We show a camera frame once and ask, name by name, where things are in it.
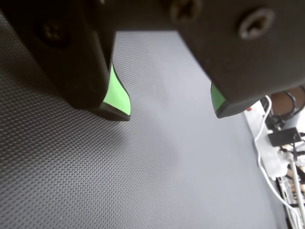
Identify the small black box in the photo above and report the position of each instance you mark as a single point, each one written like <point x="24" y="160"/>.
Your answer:
<point x="283" y="137"/>

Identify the dark round container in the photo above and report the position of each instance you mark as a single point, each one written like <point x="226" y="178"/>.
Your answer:
<point x="280" y="101"/>

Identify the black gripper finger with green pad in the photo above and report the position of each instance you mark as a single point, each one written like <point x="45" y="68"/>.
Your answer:
<point x="238" y="59"/>
<point x="71" y="59"/>

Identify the grey textured mat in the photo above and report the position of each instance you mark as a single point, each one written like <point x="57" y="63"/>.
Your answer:
<point x="119" y="167"/>

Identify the white power strip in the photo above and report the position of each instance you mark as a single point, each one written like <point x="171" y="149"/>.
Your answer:
<point x="270" y="157"/>

